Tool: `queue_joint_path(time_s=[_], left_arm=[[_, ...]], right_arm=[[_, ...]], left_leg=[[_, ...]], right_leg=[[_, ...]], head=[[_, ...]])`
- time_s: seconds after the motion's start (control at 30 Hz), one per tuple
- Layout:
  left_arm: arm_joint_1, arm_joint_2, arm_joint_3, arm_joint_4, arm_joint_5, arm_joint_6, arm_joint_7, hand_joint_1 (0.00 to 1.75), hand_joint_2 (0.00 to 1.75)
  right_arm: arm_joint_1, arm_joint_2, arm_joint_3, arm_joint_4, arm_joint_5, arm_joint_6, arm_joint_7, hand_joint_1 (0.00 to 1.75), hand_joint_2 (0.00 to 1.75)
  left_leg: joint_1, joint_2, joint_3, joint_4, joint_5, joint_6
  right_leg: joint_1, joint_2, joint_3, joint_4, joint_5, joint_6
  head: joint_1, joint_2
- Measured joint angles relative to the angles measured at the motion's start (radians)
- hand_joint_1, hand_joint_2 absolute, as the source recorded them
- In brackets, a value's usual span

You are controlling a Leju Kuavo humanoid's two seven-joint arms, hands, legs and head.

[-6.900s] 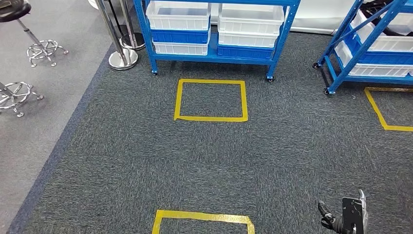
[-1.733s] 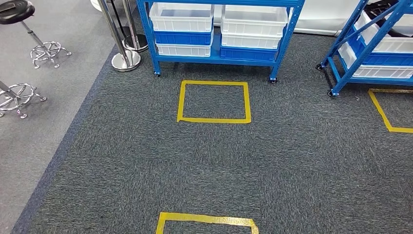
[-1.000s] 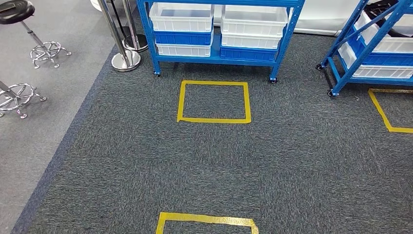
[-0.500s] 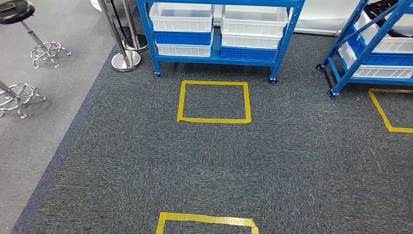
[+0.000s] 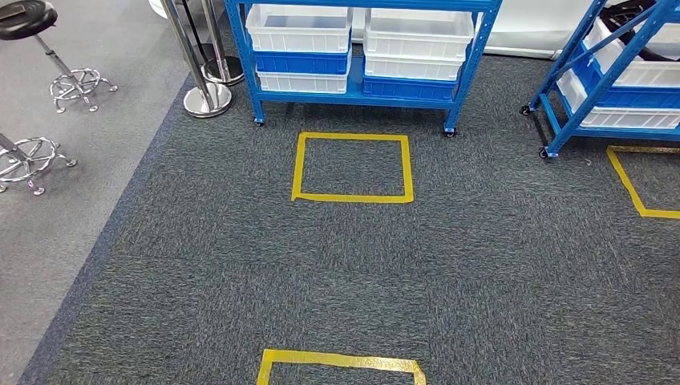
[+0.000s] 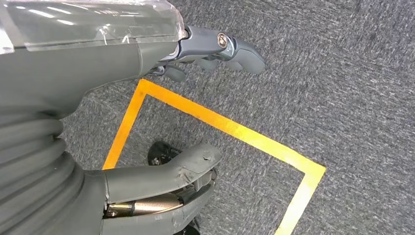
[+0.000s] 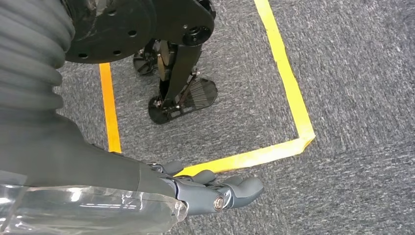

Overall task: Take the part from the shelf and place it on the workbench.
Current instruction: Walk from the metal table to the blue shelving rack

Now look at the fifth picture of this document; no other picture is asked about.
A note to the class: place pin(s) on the blue metal shelf rack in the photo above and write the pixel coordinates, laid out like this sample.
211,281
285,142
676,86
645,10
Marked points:
350,99
611,133

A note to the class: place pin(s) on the black plastic part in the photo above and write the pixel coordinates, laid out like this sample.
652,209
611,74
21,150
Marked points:
624,13

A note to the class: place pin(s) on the yellow floor tape square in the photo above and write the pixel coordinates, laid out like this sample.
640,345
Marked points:
624,181
350,198
340,360

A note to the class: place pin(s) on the white plastic bin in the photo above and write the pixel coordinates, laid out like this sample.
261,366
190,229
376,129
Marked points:
648,75
412,69
297,41
414,46
300,83
627,118

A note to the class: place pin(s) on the blue plastic bin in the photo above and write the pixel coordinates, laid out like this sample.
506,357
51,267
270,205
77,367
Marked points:
637,98
297,64
409,89

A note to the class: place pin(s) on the black stanchion belt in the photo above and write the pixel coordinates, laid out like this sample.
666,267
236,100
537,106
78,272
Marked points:
194,29

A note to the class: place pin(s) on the white car red stripe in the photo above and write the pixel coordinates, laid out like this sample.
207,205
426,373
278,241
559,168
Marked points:
531,26

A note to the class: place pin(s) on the chrome base swivel stool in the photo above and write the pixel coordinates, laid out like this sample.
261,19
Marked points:
26,159
26,18

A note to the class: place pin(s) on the chrome stanchion post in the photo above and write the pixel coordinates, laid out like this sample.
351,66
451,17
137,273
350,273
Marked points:
207,101
226,72

